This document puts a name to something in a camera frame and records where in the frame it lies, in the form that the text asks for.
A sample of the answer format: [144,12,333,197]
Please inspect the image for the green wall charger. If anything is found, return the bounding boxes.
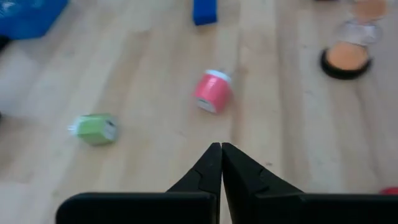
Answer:
[67,113,119,147]

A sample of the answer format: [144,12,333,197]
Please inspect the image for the blue rectangular box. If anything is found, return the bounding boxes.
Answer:
[192,0,218,26]

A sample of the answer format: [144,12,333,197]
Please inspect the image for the blue plastic basket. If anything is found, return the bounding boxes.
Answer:
[0,0,70,40]

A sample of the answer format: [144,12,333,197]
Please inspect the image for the red rectangular box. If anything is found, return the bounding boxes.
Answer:
[378,186,398,197]

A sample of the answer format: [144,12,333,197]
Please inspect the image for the pink wall charger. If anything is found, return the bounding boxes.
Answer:
[193,69,233,114]

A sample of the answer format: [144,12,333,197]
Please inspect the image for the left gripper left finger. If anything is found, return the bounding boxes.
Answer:
[55,142,223,224]

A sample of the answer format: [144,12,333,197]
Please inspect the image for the hourglass with orange sand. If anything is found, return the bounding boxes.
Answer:
[319,0,389,81]

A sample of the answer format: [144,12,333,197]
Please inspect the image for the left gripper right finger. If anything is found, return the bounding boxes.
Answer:
[221,142,398,224]

